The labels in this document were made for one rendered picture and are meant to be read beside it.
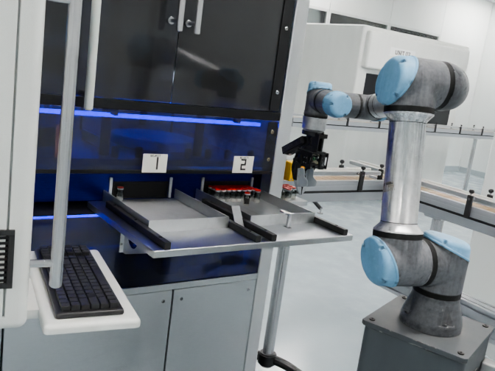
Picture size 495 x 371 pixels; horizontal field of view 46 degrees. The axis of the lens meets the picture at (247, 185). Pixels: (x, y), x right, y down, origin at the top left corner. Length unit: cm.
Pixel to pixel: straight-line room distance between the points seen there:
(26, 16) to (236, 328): 150
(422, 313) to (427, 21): 858
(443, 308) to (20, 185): 99
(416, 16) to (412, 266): 841
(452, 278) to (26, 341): 123
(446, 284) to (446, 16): 892
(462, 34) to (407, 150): 926
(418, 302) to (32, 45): 103
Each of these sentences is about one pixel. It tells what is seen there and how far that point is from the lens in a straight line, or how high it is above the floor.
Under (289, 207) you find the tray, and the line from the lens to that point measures 203.
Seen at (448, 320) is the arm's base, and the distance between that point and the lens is 151.
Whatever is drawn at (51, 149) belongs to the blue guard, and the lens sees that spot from 174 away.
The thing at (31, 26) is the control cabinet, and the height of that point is 137.
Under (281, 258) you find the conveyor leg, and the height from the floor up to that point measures 58.
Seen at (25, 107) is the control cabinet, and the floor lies 123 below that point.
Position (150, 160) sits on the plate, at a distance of 185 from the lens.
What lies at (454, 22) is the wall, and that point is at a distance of 1040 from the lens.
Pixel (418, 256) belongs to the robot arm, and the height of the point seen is 98.
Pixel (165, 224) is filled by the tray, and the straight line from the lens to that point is 163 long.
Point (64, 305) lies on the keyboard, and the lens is 128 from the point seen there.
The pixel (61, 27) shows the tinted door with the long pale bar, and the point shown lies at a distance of 172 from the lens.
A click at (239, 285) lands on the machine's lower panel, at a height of 56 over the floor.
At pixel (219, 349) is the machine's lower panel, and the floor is 31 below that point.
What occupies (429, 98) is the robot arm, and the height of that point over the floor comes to 134.
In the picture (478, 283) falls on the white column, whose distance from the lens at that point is 323.
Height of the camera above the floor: 136
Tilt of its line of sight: 12 degrees down
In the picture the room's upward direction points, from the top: 8 degrees clockwise
